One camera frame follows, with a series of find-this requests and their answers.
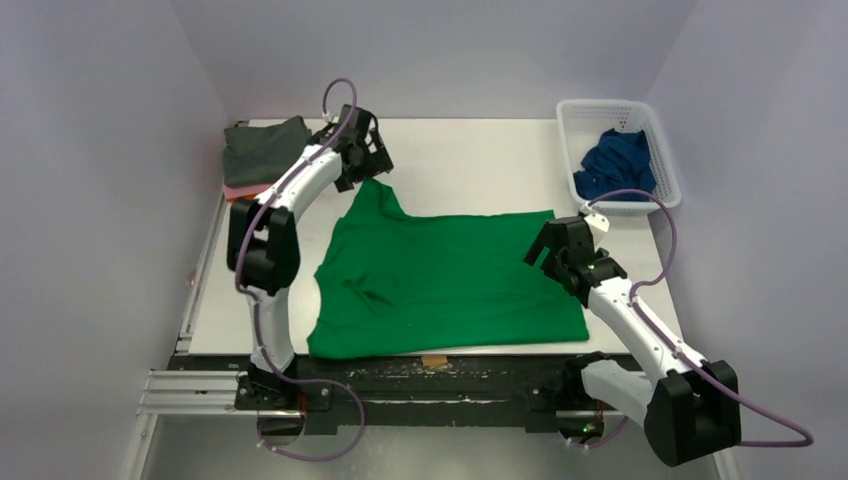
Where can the white plastic basket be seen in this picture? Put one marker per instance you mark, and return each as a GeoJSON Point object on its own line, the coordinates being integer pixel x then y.
{"type": "Point", "coordinates": [580, 124]}

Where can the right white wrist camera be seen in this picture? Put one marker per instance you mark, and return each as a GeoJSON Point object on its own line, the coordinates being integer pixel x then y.
{"type": "Point", "coordinates": [597, 223]}

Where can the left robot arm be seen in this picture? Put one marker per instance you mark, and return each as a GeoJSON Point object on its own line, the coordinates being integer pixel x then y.
{"type": "Point", "coordinates": [262, 245]}

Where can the dark grey folded t-shirt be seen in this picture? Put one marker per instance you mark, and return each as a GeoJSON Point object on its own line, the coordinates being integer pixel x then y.
{"type": "Point", "coordinates": [260, 155]}

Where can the brown tape piece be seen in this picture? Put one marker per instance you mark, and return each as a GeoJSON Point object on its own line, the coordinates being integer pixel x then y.
{"type": "Point", "coordinates": [434, 362]}

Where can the pink folded t-shirt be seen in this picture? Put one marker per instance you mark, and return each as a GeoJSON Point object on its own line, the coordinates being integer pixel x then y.
{"type": "Point", "coordinates": [248, 192]}

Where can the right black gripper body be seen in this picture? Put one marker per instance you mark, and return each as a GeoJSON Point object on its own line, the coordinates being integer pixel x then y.
{"type": "Point", "coordinates": [556, 244]}

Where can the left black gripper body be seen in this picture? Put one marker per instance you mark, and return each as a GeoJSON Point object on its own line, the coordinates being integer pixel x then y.
{"type": "Point", "coordinates": [369, 165]}

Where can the blue crumpled t-shirt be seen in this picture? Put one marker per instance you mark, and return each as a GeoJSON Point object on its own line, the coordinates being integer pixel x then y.
{"type": "Point", "coordinates": [618, 161]}

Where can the green t-shirt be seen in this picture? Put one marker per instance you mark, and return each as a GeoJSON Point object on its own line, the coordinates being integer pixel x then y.
{"type": "Point", "coordinates": [391, 283]}

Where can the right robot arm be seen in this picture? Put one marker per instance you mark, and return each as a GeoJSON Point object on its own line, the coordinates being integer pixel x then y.
{"type": "Point", "coordinates": [682, 401]}

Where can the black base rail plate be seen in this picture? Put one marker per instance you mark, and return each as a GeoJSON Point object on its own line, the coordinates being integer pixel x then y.
{"type": "Point", "coordinates": [513, 391]}

